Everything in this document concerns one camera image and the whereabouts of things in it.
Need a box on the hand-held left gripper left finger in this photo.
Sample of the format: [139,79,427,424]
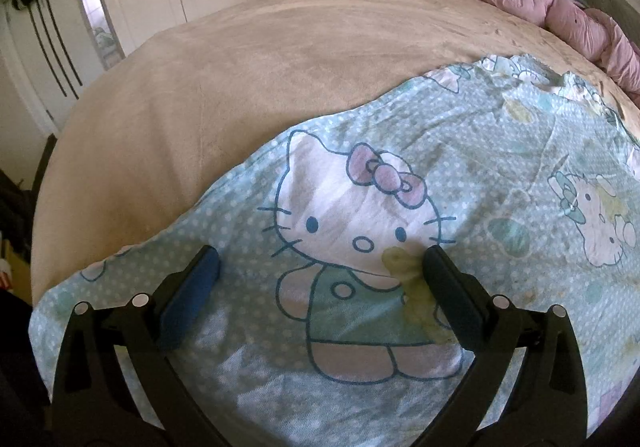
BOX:
[52,245,232,447]

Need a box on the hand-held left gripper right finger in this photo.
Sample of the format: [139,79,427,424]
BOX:
[415,245,592,447]

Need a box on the blue cartoon cat blanket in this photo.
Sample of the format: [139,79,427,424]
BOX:
[27,54,640,447]

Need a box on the beige bed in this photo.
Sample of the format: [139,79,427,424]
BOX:
[30,0,640,447]

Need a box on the white door with dark stripes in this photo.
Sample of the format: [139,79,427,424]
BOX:
[0,0,96,138]

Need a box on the crumpled pink padded jacket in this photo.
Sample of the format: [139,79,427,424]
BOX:
[439,0,640,95]

